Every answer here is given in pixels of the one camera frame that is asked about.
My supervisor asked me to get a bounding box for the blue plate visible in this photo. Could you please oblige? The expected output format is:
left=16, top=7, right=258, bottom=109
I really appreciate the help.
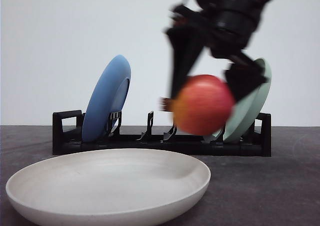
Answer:
left=82, top=55, right=132, bottom=143

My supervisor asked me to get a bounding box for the red pomegranate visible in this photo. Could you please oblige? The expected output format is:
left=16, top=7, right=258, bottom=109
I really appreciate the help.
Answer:
left=160, top=75, right=235, bottom=136

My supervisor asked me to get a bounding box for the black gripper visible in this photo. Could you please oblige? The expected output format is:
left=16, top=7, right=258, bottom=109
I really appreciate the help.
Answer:
left=166, top=3, right=268, bottom=102

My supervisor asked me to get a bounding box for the black dish rack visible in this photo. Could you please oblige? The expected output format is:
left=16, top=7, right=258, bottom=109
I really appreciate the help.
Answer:
left=52, top=110, right=272, bottom=157

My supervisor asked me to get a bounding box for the green plate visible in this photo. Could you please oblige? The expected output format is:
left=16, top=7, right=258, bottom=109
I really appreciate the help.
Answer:
left=213, top=58, right=272, bottom=143

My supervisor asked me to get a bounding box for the white plate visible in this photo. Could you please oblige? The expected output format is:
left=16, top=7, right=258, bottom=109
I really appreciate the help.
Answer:
left=6, top=149, right=211, bottom=226

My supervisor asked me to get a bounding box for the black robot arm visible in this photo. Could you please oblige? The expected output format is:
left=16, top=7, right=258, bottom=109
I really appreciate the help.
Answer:
left=165, top=0, right=271, bottom=101

